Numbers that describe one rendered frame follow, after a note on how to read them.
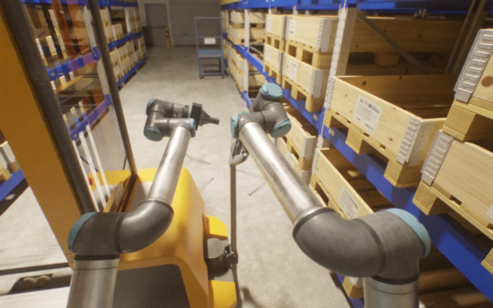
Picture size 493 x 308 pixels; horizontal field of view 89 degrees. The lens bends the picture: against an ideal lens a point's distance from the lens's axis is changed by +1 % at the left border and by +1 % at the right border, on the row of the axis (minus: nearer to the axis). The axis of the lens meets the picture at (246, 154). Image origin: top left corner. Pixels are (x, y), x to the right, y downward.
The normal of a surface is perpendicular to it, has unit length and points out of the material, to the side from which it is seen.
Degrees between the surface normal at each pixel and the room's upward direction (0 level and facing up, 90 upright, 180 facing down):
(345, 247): 48
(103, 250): 54
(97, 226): 27
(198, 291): 90
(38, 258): 0
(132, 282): 90
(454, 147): 90
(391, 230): 20
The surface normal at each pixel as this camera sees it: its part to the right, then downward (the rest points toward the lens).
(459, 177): -0.99, 0.07
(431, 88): 0.18, 0.49
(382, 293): -0.65, 0.16
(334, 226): -0.11, -0.70
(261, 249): 0.02, -0.87
